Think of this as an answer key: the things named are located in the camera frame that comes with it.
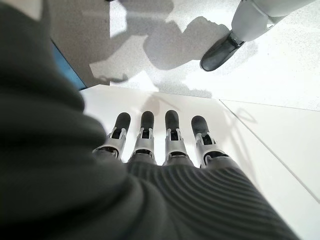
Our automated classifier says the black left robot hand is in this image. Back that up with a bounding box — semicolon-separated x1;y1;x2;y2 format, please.
0;0;301;240

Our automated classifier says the blue panel edge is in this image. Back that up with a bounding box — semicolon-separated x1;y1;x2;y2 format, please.
51;41;88;90

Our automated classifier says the black left robot foot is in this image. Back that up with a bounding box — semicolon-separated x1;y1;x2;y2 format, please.
199;32;248;73

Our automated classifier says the white left robot leg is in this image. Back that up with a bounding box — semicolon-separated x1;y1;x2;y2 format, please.
231;0;319;43

